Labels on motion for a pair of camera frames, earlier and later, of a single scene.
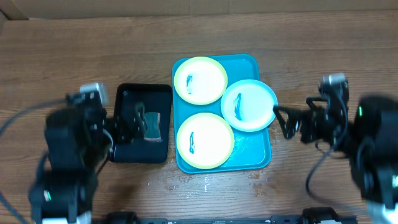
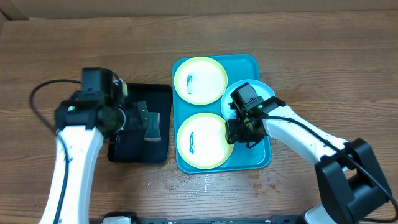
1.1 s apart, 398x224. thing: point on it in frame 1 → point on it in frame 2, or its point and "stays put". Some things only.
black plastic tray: (157, 98) stays put
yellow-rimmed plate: (205, 140) stays put
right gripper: (311, 121) → (236, 135)
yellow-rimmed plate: (200, 80) stays put
